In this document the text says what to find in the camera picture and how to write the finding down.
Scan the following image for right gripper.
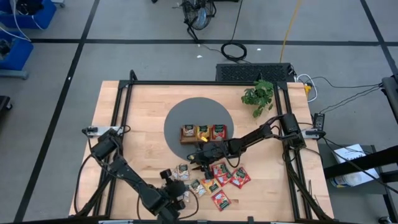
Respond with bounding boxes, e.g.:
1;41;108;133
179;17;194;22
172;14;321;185
188;145;226;180

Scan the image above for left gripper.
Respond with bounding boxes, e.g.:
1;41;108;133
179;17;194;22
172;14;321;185
164;179;189;212

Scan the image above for orange tea packet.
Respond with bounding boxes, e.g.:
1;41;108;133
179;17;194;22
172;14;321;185
196;124;211;140
201;177;221;194

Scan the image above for red tea packet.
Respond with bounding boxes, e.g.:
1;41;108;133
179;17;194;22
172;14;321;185
211;162;230;177
229;170;246;190
211;124;227;141
234;167;251;184
216;174;233;187
211;189;232;212

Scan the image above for wooden tea box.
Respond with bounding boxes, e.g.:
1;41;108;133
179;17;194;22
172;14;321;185
179;124;228;146

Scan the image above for grey round mat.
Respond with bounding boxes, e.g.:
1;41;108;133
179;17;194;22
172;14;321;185
163;96;235;161

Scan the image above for potted green plant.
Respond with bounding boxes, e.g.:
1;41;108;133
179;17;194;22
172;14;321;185
241;79;275;119

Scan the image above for black power adapter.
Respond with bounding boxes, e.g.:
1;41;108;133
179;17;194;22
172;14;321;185
313;112;326;131

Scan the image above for white paper sheet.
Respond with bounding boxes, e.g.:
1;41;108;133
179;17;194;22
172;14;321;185
329;142;381;188

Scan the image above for black floor fan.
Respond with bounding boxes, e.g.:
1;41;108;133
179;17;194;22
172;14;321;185
180;0;218;44

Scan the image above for black metal beam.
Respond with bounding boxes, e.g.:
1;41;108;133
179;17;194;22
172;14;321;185
322;145;398;179

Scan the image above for black caster base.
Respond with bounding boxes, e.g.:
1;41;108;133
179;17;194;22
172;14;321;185
0;95;13;113

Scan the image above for blue plastic bin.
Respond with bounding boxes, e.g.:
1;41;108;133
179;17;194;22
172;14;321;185
0;0;58;30
0;30;34;72

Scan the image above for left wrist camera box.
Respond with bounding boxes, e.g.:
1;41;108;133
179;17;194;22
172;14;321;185
159;168;174;185

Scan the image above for black aluminium table frame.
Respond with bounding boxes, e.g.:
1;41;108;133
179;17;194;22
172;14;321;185
68;70;335;224

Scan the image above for black coiled cable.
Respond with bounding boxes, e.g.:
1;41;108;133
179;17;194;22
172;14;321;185
220;0;249;63

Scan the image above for white cable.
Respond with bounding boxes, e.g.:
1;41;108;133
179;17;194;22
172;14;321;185
296;73;318;103

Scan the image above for yellow cable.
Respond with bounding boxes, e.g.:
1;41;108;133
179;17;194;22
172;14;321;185
279;0;302;64

